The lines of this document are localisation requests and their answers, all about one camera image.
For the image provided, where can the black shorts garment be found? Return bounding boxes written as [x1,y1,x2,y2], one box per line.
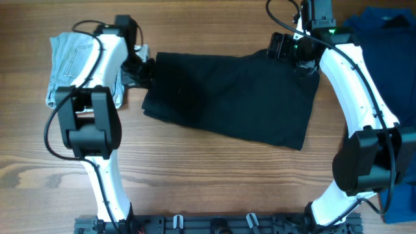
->
[142,49,320,150]

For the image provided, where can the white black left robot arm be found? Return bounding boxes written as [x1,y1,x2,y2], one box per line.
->
[46,24,154,233]

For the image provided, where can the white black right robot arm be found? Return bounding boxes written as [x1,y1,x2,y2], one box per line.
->
[267,27,415,233]

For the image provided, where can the folded light blue jeans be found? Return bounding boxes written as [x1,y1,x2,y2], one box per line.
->
[45,32,128,109]

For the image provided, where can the dark blue polo shirt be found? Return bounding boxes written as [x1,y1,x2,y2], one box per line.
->
[343,6,416,224]

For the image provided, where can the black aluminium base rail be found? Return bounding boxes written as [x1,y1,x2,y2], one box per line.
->
[73,213,363,234]

